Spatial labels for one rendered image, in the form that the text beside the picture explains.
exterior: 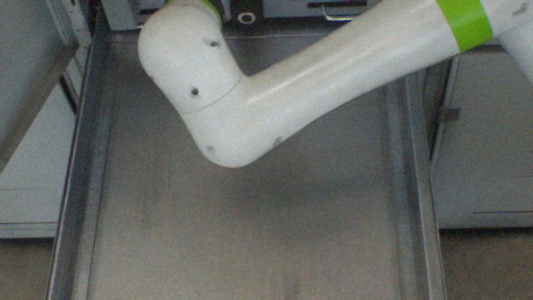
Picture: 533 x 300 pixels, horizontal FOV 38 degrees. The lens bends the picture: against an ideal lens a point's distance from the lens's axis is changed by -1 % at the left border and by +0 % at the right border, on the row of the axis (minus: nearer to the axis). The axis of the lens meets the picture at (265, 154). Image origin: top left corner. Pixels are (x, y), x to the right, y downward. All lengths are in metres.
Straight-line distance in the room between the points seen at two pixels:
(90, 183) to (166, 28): 0.45
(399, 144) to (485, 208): 0.78
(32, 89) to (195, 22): 0.59
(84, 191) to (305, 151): 0.38
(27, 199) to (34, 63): 0.67
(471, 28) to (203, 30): 0.33
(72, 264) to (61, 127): 0.54
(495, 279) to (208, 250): 1.11
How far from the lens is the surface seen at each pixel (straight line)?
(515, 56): 1.19
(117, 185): 1.33
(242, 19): 1.45
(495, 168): 1.90
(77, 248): 1.28
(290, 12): 1.47
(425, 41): 0.97
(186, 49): 0.95
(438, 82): 1.62
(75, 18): 1.49
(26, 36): 1.43
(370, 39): 0.97
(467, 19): 0.97
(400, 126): 1.35
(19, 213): 2.14
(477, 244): 2.21
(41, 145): 1.82
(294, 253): 1.22
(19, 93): 1.45
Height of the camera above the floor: 1.95
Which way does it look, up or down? 57 degrees down
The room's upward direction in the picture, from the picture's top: 7 degrees counter-clockwise
